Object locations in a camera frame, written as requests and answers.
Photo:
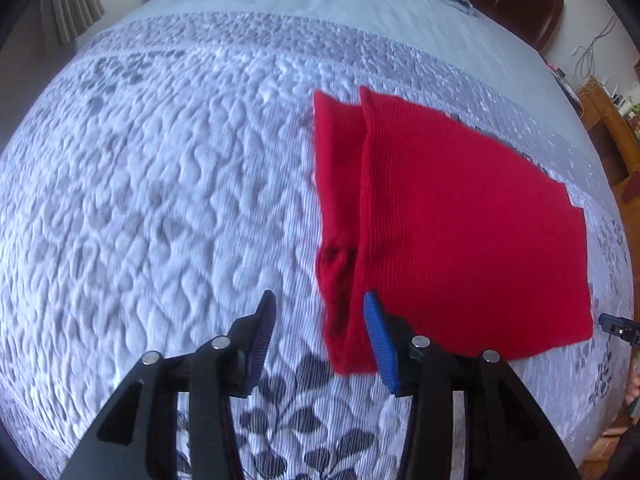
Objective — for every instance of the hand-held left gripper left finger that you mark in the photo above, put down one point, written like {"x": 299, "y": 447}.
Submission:
{"x": 261, "y": 332}

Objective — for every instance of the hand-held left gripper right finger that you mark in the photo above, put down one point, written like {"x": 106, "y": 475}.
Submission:
{"x": 381, "y": 342}

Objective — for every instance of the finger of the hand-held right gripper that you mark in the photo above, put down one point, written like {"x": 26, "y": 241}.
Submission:
{"x": 617, "y": 327}

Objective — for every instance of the red knitted sweater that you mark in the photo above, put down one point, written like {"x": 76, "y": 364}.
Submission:
{"x": 440, "y": 220}

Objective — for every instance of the grey patterned quilt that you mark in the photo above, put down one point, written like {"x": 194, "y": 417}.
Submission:
{"x": 165, "y": 185}

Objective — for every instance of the wooden cabinet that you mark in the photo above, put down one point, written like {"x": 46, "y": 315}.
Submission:
{"x": 612, "y": 130}

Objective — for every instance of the dark wooden nightstand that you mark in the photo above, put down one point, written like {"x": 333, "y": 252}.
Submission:
{"x": 562, "y": 80}

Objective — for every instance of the grey striped curtain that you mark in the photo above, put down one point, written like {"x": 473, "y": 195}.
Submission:
{"x": 70, "y": 0}

